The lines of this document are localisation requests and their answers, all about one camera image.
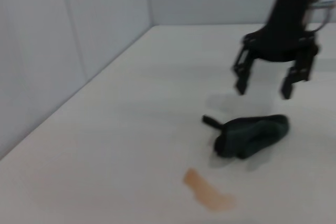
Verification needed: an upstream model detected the dark blue rag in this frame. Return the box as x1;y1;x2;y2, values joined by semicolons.
201;114;291;159

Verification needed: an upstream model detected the grey right gripper cable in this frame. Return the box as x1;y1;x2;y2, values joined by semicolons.
309;0;332;33

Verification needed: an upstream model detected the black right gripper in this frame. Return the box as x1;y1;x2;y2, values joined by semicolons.
230;0;320;100

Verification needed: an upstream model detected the brown water stain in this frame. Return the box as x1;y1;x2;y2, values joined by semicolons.
183;168;236;213

